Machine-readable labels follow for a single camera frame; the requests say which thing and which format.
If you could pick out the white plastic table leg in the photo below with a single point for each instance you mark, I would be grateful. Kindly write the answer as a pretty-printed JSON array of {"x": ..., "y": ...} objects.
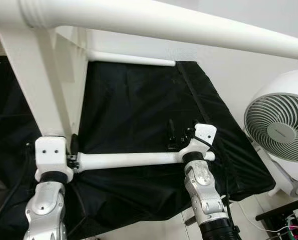
[
  {"x": 164, "y": 22},
  {"x": 133, "y": 160},
  {"x": 133, "y": 58}
]

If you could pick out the white plastic table top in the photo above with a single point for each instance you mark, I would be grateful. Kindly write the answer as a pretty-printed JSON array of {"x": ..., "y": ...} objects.
[{"x": 33, "y": 75}]

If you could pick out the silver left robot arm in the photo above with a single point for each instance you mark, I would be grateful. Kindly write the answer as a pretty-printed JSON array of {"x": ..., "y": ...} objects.
[{"x": 46, "y": 210}]

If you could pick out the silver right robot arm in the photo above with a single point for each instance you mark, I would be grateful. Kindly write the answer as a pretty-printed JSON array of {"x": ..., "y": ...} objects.
[{"x": 204, "y": 190}]

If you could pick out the black tablecloth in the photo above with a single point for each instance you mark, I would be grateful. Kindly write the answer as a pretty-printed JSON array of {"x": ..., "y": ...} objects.
[{"x": 138, "y": 110}]

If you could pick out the black metal table leg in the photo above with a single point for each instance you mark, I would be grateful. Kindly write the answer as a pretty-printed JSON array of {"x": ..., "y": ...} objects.
[{"x": 190, "y": 219}]

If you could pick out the grey standing fan head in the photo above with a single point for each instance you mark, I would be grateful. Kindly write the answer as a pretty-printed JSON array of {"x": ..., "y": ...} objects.
[{"x": 281, "y": 127}]

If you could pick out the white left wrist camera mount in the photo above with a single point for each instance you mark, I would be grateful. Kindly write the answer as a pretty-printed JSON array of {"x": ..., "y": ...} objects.
[{"x": 51, "y": 155}]

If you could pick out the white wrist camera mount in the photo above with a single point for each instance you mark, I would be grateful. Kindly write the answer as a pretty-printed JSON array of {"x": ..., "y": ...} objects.
[
  {"x": 204, "y": 135},
  {"x": 51, "y": 155}
]

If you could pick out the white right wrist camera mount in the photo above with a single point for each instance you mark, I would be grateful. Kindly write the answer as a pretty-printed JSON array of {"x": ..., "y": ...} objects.
[{"x": 204, "y": 135}]

